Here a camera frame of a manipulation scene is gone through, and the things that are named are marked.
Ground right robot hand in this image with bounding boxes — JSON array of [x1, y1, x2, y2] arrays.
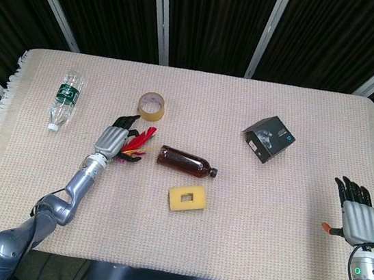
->
[[319, 174, 374, 249]]

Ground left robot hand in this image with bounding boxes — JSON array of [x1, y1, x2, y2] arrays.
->
[[92, 109, 148, 166]]

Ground red and yellow feathers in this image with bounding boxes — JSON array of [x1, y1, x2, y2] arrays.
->
[[115, 123, 163, 168]]

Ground yellow packing tape roll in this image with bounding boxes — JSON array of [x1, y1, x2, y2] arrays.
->
[[136, 90, 168, 124]]

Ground clear plastic water bottle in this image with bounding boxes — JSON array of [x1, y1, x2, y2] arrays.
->
[[46, 68, 87, 136]]

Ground brown plastic bottle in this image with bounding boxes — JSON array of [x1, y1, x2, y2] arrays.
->
[[155, 144, 221, 182]]

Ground yellow sponge with hole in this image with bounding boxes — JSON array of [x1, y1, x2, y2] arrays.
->
[[166, 182, 209, 218]]

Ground beige woven tablecloth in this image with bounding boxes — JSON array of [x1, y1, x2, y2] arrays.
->
[[0, 42, 374, 280]]

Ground black cardboard box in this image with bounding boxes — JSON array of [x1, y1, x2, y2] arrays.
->
[[237, 111, 299, 168]]

